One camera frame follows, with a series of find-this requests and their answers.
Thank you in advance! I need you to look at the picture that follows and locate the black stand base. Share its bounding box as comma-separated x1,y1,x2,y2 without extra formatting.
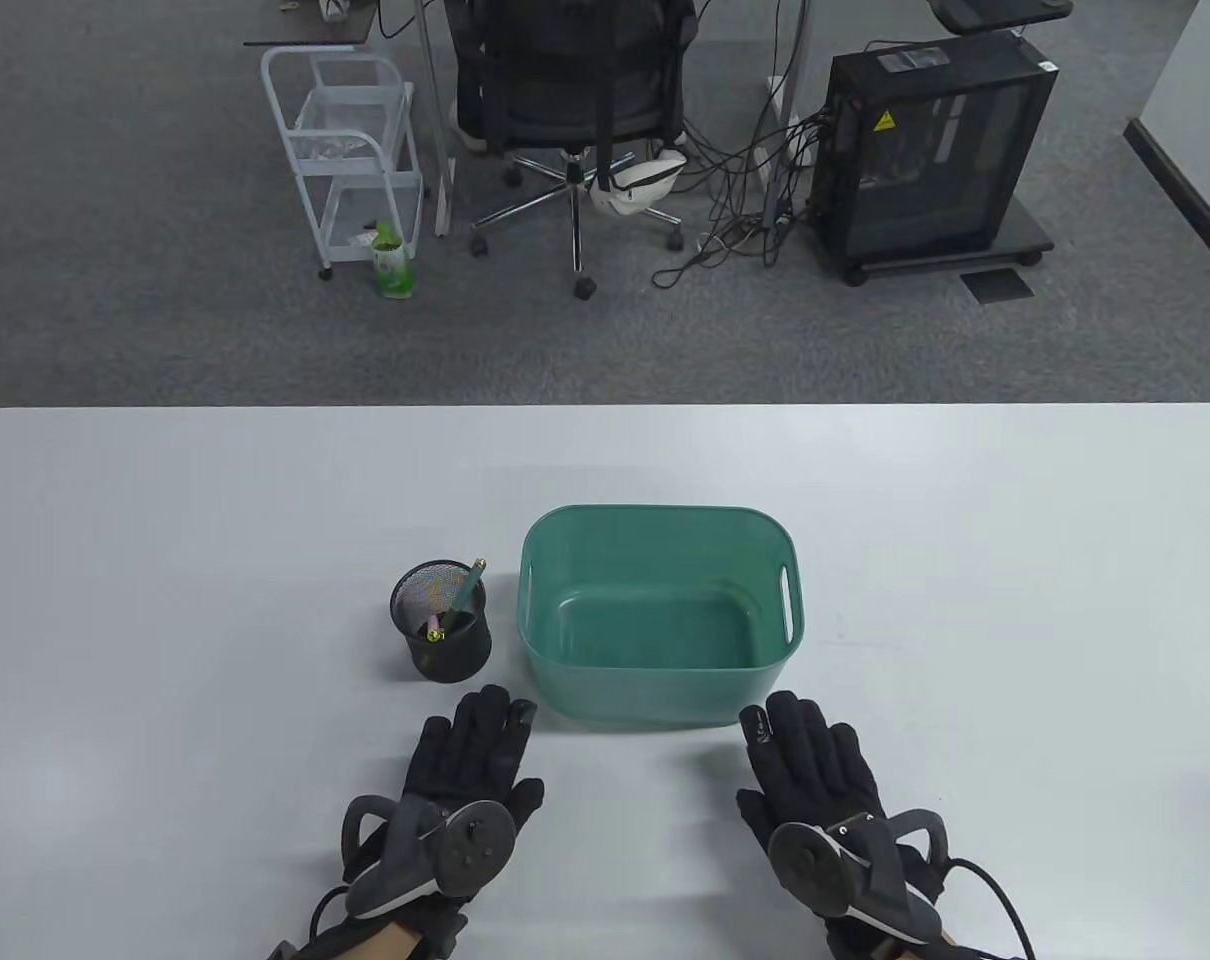
930,0,1074,36

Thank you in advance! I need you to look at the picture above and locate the tangle of black cables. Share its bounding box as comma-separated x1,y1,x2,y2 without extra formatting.
650,100,836,291

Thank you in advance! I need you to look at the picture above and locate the white helmet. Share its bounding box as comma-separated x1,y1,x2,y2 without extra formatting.
587,150,688,218

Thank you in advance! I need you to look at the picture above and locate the person's left hand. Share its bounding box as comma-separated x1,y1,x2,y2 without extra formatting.
403,685,546,831

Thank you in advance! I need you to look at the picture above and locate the white rolling cart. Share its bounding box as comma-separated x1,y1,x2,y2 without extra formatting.
260,47,426,281

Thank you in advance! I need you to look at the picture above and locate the grey hand tracker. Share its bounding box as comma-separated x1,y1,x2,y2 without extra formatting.
768,808,951,941
341,795,518,921

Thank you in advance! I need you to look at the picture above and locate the grey left hand tracker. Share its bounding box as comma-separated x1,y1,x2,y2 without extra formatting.
341,795,518,921

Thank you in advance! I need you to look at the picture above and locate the dark desk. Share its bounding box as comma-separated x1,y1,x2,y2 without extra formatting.
243,0,381,48

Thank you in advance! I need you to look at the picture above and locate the green plastic basket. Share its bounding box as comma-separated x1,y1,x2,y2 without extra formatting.
518,504,806,729

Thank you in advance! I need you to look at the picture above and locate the green fountain pen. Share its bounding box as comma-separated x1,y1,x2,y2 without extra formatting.
437,558,487,641

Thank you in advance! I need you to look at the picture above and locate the person's left forearm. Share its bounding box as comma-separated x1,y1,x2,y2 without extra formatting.
345,920,421,960

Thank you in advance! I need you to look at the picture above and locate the green plastic bottle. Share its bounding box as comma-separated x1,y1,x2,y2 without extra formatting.
370,222,416,299

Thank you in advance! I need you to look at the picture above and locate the black office chair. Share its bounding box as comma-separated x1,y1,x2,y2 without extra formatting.
443,0,701,301

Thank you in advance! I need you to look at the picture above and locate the black mesh pen holder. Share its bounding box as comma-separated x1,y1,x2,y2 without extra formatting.
390,560,493,685

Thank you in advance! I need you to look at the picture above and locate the black floor plate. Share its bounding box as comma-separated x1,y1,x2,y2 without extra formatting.
960,268,1034,304

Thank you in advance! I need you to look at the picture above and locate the person's right hand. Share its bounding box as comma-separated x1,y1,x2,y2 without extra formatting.
737,690,886,851

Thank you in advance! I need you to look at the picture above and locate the black wheeled platform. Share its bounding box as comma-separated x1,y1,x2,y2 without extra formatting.
805,195,1056,288

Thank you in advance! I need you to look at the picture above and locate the black left wrist mount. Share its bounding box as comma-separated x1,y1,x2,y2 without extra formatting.
268,905,366,960

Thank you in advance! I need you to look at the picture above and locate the grey right hand tracker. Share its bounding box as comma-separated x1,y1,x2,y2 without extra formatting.
768,808,951,941

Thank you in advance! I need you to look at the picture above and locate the white desk leg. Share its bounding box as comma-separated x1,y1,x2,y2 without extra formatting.
765,0,816,201
417,0,456,238

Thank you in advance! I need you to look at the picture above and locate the black computer tower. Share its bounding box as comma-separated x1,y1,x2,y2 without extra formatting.
810,30,1061,271

